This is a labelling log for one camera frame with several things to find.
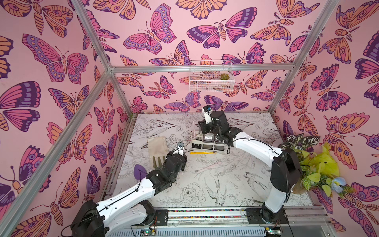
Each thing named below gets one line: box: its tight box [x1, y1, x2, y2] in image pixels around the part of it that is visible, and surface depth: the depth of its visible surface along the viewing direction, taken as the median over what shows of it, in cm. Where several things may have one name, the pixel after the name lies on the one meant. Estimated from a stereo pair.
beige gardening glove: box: [147, 135, 169, 169], surface depth 104 cm
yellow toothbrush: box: [189, 150, 218, 155], surface depth 100 cm
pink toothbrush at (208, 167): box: [194, 161, 222, 173], surface depth 94 cm
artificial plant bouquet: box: [278, 133, 355, 198], surface depth 68 cm
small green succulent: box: [219, 73, 230, 80], surface depth 94 cm
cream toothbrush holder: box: [190, 132, 228, 151], surface depth 99 cm
